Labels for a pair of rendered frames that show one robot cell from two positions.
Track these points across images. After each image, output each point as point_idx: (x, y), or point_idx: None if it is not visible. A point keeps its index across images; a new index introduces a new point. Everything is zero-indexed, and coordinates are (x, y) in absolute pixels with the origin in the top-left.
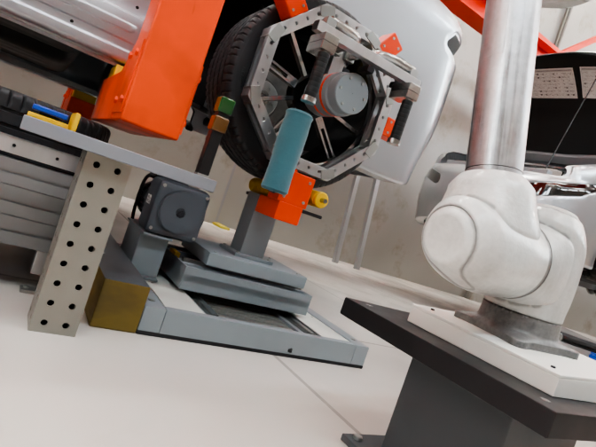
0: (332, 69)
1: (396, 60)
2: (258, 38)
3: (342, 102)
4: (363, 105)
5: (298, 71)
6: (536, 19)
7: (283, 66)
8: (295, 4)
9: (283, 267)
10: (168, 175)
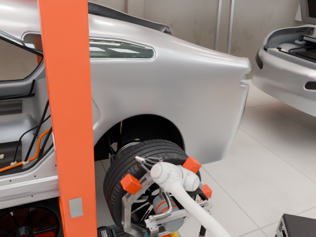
0: (163, 197)
1: None
2: (121, 198)
3: (170, 230)
4: (182, 224)
5: (153, 117)
6: None
7: (144, 119)
8: (134, 190)
9: None
10: None
